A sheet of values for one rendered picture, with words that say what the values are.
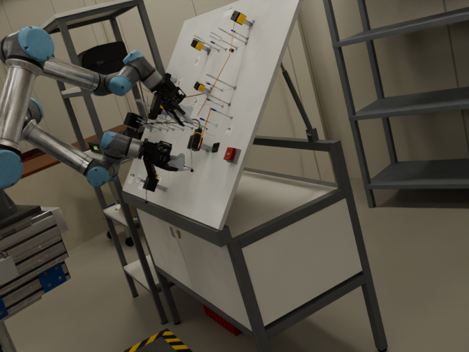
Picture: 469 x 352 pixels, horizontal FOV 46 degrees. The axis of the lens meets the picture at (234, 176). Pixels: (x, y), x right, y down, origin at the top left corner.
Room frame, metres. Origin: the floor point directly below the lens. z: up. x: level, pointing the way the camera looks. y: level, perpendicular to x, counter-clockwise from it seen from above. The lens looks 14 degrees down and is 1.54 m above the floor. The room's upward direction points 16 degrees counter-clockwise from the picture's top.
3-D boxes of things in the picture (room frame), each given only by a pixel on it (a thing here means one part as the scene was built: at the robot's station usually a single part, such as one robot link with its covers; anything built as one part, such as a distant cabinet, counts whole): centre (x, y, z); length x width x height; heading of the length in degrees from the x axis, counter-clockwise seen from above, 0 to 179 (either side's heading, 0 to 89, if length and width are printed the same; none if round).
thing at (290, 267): (2.58, 0.06, 0.60); 1.17 x 0.58 x 0.40; 26
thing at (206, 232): (2.44, 0.35, 0.83); 1.18 x 0.05 x 0.06; 26
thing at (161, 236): (2.70, 0.45, 0.60); 0.55 x 0.02 x 0.39; 26
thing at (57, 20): (3.37, 0.56, 0.93); 0.61 x 0.50 x 1.85; 26
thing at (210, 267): (2.20, 0.21, 0.60); 0.55 x 0.03 x 0.39; 26
